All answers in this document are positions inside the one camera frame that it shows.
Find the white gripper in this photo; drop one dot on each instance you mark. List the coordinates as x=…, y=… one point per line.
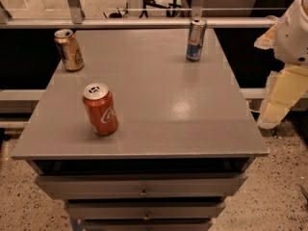
x=291, y=38

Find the blue silver redbull can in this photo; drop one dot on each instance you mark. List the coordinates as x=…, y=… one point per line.
x=195, y=39

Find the red coca-cola can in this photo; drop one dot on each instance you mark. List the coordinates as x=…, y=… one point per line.
x=99, y=104

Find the gold beverage can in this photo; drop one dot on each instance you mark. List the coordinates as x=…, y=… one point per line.
x=69, y=49

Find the grey drawer cabinet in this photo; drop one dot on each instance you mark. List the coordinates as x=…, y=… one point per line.
x=174, y=117

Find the grey metal railing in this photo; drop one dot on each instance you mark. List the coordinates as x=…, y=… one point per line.
x=101, y=14

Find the middle grey drawer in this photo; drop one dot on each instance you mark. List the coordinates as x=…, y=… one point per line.
x=145, y=210

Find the grey drawer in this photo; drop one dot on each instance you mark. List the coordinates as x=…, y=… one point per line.
x=145, y=210
x=140, y=186
x=151, y=225

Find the top grey drawer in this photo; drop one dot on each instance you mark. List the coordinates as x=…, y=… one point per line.
x=140, y=186

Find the bottom grey drawer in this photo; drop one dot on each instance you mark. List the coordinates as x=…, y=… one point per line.
x=151, y=225

